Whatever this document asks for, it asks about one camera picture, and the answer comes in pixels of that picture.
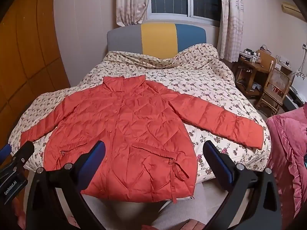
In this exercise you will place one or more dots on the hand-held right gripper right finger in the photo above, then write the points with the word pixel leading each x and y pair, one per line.
pixel 218 161

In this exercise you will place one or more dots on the long patterned curtain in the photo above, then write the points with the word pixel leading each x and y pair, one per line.
pixel 231 24

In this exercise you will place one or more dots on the pink velvet blanket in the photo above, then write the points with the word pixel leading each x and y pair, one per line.
pixel 287 148

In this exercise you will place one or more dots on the wall air conditioner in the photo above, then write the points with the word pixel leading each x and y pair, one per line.
pixel 290 9

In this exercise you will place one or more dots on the floral quilt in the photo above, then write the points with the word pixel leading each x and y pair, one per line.
pixel 203 83

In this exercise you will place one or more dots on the grey yellow blue headboard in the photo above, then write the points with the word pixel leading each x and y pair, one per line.
pixel 158 38

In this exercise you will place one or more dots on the short patterned curtain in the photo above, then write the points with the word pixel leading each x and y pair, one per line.
pixel 132 2

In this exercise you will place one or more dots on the orange wooden wardrobe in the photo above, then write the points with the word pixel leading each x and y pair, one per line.
pixel 28 52

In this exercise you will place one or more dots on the rattan chair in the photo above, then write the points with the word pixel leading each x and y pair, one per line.
pixel 275 88

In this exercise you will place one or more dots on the person's grey pants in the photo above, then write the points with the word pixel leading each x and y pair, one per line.
pixel 144 212

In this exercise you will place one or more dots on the wooden bedside shelf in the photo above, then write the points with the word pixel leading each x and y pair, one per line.
pixel 249 68

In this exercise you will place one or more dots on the black appliance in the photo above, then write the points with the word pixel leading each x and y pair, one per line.
pixel 296 97

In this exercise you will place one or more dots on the black and white box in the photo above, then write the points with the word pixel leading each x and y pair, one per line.
pixel 245 57

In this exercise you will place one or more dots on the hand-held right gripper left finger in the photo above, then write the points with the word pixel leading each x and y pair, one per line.
pixel 95 157

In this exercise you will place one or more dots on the orange quilted jacket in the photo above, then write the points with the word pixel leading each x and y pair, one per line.
pixel 124 124

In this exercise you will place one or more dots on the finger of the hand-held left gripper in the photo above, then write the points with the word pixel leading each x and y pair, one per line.
pixel 22 152
pixel 5 149

